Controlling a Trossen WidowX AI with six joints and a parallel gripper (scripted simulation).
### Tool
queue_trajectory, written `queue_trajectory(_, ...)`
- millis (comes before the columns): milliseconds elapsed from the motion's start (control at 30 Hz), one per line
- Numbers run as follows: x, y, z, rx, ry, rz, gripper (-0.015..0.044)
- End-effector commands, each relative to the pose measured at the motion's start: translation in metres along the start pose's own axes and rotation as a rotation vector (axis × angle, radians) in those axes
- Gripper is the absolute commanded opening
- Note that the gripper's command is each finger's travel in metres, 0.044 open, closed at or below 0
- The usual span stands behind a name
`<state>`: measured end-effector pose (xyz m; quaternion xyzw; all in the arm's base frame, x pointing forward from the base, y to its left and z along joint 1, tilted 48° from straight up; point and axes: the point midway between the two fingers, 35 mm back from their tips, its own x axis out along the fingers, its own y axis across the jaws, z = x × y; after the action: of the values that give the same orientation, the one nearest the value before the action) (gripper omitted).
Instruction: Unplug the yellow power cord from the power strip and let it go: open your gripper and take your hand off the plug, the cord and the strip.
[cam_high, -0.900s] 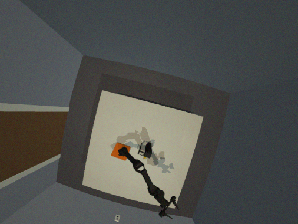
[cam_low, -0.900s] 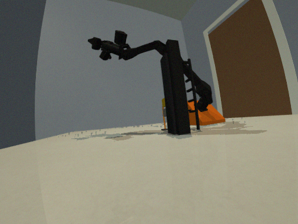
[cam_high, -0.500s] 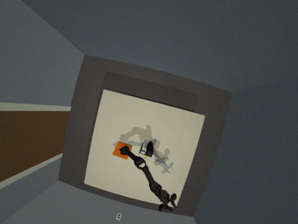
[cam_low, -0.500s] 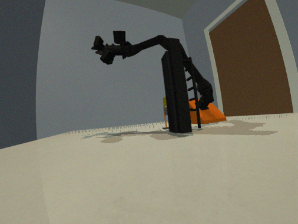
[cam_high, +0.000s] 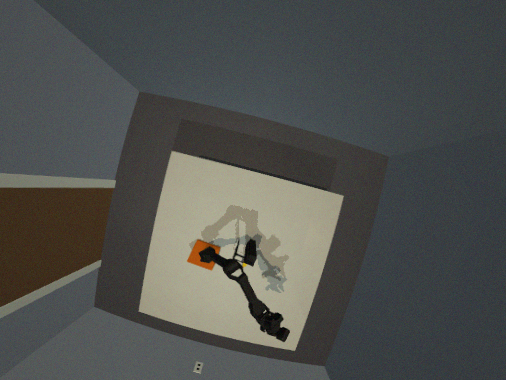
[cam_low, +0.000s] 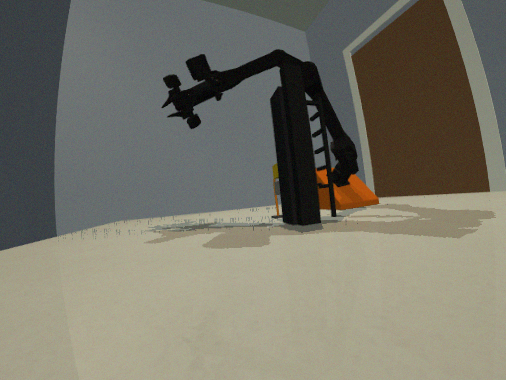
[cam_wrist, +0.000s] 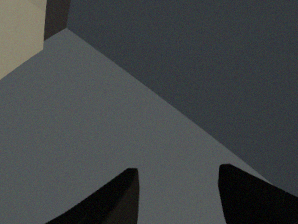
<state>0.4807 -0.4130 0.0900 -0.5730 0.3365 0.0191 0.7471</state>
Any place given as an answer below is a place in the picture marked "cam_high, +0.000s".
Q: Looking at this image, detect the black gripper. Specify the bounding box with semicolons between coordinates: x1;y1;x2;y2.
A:
260;326;290;342

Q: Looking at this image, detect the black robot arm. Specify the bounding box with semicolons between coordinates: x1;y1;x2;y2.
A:
199;247;283;333

